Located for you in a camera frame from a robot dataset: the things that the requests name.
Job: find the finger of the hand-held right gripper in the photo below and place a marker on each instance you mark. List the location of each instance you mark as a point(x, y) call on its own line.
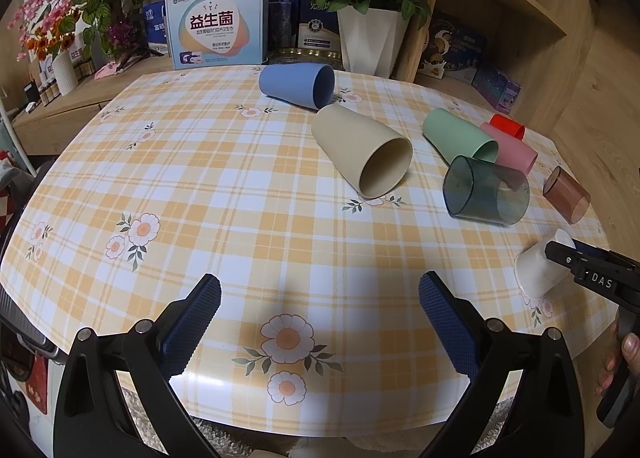
point(562, 254)
point(590, 247)

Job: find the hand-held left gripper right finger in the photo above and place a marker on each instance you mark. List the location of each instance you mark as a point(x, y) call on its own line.
point(447, 328)

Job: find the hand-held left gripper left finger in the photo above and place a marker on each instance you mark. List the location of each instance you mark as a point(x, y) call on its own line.
point(192, 323)

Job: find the white cup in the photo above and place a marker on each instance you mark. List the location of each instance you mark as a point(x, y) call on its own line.
point(537, 268)

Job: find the brown transparent cup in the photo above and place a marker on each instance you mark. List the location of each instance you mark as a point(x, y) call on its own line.
point(567, 195)

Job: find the dark teal transparent cup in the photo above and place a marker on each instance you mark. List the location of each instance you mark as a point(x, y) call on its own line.
point(480, 193)

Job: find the pink cup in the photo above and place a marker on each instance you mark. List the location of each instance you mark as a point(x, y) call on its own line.
point(510, 150)

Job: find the red cup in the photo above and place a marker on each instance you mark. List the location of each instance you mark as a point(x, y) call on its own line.
point(507, 125)

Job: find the green cup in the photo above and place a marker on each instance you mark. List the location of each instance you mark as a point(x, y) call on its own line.
point(450, 130)

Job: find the beige cup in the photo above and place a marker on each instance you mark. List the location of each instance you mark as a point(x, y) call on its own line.
point(345, 142)

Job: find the blue cup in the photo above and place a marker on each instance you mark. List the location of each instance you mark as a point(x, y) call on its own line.
point(290, 82)

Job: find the person's right hand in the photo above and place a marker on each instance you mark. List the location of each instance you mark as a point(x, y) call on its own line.
point(627, 350)

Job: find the yellow plaid floral tablecloth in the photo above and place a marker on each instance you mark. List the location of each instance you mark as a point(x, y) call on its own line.
point(240, 198)

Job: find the purple box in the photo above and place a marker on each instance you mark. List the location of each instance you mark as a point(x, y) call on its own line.
point(497, 87)

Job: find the dark blue moon picture box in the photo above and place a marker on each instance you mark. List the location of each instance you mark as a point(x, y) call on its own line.
point(455, 47)

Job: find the wooden shelf unit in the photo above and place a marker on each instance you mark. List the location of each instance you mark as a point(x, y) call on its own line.
point(500, 22)

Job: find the low wooden cabinet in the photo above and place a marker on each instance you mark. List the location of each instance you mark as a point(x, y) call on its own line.
point(75, 105)

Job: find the white pole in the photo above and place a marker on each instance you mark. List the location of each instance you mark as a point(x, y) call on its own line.
point(17, 135)

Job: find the pink cloth item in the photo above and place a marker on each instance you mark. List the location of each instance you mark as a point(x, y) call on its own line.
point(107, 71)

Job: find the pink flowers in ribbed vase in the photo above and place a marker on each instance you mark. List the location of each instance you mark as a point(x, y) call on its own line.
point(65, 72)

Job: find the red roses in white vase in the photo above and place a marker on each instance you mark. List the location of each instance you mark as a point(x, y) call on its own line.
point(372, 37)

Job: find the gold round tray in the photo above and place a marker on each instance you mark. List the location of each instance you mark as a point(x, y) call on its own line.
point(305, 56)

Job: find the blue and white box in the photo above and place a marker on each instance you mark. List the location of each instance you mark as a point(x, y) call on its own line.
point(155, 27)

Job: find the large white pastel box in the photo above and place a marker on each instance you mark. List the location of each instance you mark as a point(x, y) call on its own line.
point(215, 22)

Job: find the navy box with round emblem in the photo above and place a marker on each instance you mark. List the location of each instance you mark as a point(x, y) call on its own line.
point(317, 27)

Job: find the dark blue patterned box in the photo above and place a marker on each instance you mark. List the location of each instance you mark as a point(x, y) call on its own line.
point(282, 12)

